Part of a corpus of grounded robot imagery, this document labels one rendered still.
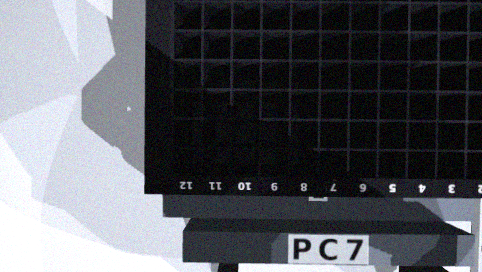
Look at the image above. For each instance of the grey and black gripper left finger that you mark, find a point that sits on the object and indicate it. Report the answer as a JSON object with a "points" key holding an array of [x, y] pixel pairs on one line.
{"points": [[228, 267]]}

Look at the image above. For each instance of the dark grey plate carrier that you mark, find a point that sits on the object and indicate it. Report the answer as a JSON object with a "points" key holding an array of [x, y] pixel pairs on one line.
{"points": [[324, 230]]}

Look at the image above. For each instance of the black deep-well block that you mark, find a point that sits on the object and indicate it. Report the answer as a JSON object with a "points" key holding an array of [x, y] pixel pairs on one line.
{"points": [[194, 58]]}

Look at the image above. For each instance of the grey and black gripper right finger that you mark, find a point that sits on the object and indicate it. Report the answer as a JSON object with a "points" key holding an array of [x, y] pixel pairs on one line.
{"points": [[422, 269]]}

